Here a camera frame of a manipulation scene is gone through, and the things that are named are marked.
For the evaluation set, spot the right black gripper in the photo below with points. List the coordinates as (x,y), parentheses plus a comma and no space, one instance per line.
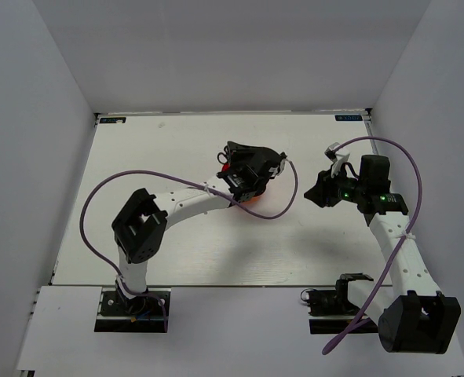
(323,188)

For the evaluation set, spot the right blue corner label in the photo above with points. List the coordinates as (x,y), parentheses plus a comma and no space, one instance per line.
(348,118)

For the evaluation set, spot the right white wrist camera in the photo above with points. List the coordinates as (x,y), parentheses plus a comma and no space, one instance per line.
(338,155)

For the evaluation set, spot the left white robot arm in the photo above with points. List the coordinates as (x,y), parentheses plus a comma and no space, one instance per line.
(140,225)

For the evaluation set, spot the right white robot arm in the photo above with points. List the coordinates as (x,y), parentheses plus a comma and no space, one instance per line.
(415,316)

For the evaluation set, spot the left blue corner label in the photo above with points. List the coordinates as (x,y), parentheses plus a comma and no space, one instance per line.
(112,120)

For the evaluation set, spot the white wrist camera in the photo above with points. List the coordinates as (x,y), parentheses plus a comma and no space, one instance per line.
(278,167)
(338,155)

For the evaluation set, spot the blue corner label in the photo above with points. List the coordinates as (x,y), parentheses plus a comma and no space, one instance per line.
(348,118)
(112,120)

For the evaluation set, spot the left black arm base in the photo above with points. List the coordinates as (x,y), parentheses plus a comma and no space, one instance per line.
(139,315)

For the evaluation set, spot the black-handled scissors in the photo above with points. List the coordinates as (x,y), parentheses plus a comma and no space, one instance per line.
(224,156)

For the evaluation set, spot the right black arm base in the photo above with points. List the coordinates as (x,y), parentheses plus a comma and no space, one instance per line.
(328,315)

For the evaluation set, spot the orange round compartment container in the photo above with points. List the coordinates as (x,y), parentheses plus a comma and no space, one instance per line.
(244,185)

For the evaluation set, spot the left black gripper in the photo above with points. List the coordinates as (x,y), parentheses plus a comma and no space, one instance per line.
(238,151)

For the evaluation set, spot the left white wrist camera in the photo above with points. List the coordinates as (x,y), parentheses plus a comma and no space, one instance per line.
(278,167)

